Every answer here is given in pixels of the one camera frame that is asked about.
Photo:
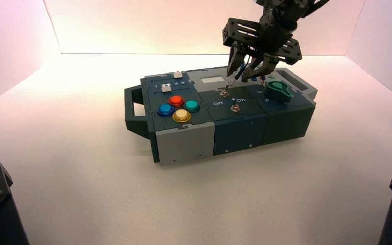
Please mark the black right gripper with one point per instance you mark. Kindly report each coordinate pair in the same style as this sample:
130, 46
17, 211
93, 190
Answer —
270, 37

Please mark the dark blue grey control box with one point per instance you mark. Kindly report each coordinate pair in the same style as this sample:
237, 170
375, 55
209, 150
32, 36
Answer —
236, 132

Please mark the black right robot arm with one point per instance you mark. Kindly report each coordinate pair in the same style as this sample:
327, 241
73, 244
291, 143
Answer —
290, 5

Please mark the grey display screen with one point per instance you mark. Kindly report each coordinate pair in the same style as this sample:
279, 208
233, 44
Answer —
212, 79

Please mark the green rotary pointer knob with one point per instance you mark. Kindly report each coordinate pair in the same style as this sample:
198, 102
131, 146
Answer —
278, 90

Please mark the teal round push button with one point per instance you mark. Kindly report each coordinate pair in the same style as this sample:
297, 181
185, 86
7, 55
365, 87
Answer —
191, 106

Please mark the small white slider knob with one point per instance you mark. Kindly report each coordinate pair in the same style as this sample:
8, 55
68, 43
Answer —
177, 74

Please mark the red round push button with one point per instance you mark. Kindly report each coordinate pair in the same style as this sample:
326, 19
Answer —
176, 100

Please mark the yellow round push button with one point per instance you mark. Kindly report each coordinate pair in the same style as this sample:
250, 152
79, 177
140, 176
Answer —
181, 116

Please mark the large white slider knob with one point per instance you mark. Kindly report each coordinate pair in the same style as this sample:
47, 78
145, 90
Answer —
166, 88

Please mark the blue round push button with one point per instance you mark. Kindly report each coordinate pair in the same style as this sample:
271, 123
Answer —
165, 110

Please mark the metal toggle switch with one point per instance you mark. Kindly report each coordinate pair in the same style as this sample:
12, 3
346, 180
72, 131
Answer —
224, 92
235, 108

